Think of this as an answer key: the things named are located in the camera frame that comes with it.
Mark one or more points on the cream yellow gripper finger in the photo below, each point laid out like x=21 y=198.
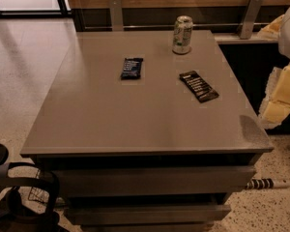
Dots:
x=275 y=107

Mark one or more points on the black rxbar chocolate wrapper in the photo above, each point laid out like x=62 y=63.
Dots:
x=203 y=91

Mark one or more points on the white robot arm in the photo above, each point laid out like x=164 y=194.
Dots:
x=282 y=25

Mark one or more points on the grey side shelf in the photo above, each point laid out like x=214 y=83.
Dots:
x=226 y=38

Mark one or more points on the black white striped power strip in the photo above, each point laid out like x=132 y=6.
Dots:
x=267 y=183

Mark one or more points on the green white soda can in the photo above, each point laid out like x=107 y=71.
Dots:
x=182 y=34

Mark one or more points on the grey drawer cabinet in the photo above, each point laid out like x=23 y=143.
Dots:
x=92 y=119

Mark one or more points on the blue snack bar wrapper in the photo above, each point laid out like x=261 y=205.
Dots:
x=132 y=68

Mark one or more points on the lower grey drawer front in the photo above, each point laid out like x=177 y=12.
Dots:
x=147 y=214

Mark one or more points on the grey drawer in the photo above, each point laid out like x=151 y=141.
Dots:
x=153 y=181
x=147 y=214

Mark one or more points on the upper grey drawer front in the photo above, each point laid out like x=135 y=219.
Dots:
x=153 y=181

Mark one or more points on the right metal bracket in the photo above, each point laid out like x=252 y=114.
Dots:
x=247 y=24

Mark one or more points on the metal bracket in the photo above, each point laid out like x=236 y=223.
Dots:
x=247 y=24
x=116 y=15

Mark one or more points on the left metal bracket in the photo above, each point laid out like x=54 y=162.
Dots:
x=116 y=15

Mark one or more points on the wire basket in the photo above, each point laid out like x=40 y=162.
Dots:
x=38 y=190

